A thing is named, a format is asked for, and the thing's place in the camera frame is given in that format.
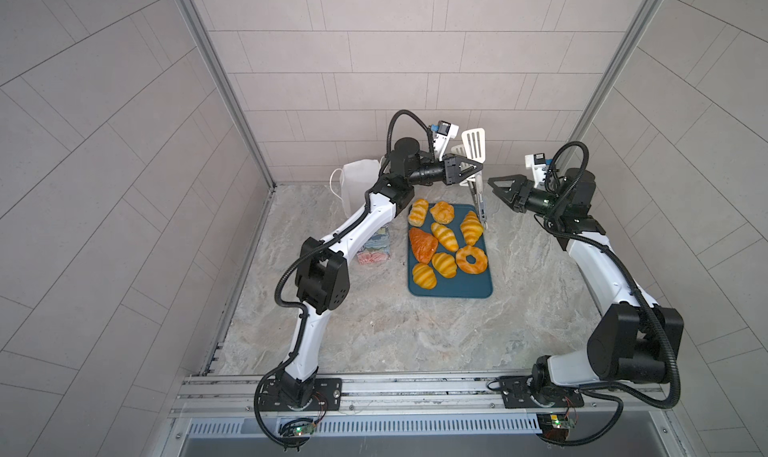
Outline ring-shaped fake bread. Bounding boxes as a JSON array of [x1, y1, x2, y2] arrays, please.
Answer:
[[455, 245, 488, 275]]

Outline floral paper bag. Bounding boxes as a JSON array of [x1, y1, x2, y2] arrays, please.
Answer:
[[329, 159, 391, 265]]

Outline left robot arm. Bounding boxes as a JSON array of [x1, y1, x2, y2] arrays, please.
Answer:
[[275, 137, 483, 408]]

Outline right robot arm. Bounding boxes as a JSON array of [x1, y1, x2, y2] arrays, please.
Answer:
[[489, 168, 684, 409]]

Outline round fake bun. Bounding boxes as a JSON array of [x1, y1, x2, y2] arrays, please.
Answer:
[[430, 201, 455, 225]]

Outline yellow striped fake croissant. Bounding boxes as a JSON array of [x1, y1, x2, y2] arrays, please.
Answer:
[[460, 210, 484, 246]]

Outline brown fake croissant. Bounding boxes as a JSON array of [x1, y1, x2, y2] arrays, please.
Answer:
[[408, 227, 439, 264]]

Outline teal tray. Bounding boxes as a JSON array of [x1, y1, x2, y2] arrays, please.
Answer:
[[407, 204, 494, 299]]

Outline right circuit board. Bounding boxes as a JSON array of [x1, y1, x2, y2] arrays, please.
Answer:
[[536, 413, 576, 442]]

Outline circuit board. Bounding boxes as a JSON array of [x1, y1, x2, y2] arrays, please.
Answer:
[[279, 418, 317, 439], [536, 413, 576, 442]]

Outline left circuit board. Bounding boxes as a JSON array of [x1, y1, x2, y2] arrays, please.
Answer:
[[279, 418, 317, 439]]

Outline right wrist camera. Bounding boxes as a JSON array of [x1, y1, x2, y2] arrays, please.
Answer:
[[525, 153, 550, 189]]

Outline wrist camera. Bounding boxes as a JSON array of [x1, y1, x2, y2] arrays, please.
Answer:
[[431, 120, 459, 161], [525, 153, 550, 189]]

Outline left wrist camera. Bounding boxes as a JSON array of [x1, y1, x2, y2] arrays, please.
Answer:
[[431, 120, 459, 161]]

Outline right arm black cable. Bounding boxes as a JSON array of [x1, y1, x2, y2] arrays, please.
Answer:
[[485, 141, 683, 447]]

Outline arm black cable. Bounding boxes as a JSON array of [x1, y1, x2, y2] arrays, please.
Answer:
[[253, 109, 436, 450], [485, 141, 683, 447]]

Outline right corner aluminium post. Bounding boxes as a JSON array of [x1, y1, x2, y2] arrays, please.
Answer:
[[568, 0, 664, 141]]

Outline corner aluminium post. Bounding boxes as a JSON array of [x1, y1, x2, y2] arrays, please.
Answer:
[[176, 0, 276, 192], [568, 0, 664, 141]]

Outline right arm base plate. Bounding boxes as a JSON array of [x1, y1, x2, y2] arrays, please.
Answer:
[[494, 376, 584, 409]]

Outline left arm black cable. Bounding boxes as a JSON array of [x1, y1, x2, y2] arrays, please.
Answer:
[[253, 109, 436, 450]]

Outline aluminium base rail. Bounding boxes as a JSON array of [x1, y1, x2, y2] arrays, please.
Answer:
[[170, 370, 649, 419]]

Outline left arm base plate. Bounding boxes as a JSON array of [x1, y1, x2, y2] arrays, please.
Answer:
[[257, 378, 342, 412]]

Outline left corner aluminium post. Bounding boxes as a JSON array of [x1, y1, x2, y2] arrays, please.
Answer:
[[176, 0, 276, 192]]

